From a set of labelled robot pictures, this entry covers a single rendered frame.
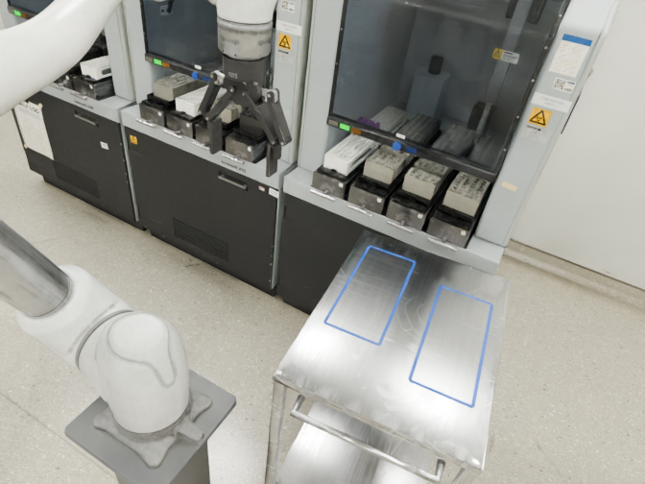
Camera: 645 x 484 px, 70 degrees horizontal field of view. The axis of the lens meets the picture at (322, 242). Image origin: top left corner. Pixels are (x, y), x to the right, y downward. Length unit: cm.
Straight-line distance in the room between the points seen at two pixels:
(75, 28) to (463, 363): 97
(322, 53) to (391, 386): 110
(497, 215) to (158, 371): 116
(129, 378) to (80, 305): 18
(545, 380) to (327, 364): 150
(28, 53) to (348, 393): 79
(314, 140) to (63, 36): 124
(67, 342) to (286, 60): 116
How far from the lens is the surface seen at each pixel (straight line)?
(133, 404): 96
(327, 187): 171
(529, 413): 225
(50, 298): 97
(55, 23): 66
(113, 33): 232
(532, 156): 154
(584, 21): 146
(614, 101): 263
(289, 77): 175
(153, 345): 90
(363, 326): 114
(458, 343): 119
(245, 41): 82
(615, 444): 237
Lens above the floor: 166
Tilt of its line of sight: 38 degrees down
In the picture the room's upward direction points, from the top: 9 degrees clockwise
